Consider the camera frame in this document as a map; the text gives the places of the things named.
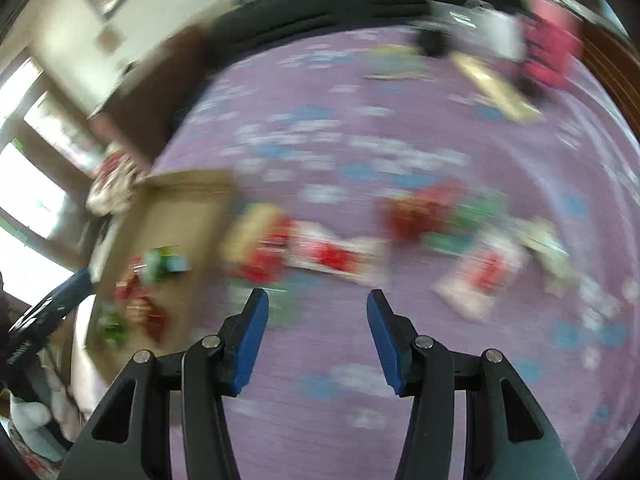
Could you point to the green white snack packet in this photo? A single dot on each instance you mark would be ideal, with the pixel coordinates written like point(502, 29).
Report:
point(165, 261)

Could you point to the translucent plastic bag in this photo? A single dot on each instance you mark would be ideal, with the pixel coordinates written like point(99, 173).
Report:
point(485, 27)

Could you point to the green clear snack packet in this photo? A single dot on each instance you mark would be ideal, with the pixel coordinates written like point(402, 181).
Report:
point(472, 222)

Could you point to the brown wooden furniture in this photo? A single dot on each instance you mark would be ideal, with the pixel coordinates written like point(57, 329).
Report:
point(612, 70)

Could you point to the small green snack packet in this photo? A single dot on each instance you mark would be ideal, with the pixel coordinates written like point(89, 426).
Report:
point(111, 327)

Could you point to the floral blanket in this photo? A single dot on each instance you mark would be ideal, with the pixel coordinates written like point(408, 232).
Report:
point(111, 185)

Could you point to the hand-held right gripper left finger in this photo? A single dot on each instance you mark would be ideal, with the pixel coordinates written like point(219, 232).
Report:
point(249, 345)

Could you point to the beige snack packet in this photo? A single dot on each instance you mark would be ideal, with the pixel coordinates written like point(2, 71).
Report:
point(542, 247)

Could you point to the shallow cardboard box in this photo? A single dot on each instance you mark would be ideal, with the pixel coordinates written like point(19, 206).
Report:
point(192, 210)

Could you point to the white red snack packet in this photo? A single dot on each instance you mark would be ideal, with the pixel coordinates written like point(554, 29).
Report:
point(480, 275)
point(332, 255)

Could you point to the pale green snack packet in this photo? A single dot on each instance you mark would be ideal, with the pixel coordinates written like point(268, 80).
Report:
point(282, 307)

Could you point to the gold red snack packet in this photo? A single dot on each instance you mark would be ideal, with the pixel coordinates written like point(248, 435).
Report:
point(257, 240)

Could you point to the green yellow flat packet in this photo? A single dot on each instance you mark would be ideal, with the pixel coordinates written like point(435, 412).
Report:
point(395, 62)

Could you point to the pink packet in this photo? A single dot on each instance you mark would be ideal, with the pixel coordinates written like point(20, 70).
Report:
point(550, 50)

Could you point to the purple floral bedsheet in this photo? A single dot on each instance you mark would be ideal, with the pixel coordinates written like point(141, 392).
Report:
point(320, 150)

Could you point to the brown armchair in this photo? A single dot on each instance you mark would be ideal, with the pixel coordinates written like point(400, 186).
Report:
point(150, 90)

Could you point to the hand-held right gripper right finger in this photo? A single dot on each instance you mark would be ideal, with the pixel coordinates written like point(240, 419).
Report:
point(386, 347)

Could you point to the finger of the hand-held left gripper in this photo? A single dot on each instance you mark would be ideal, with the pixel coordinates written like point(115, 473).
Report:
point(65, 295)

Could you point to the dark red snack packet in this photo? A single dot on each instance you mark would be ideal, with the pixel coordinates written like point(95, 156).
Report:
point(415, 215)

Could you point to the wooden framed window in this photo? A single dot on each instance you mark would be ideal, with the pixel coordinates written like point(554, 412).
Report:
point(30, 190)

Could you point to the black binder clip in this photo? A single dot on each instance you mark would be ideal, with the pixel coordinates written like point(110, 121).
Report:
point(432, 42)

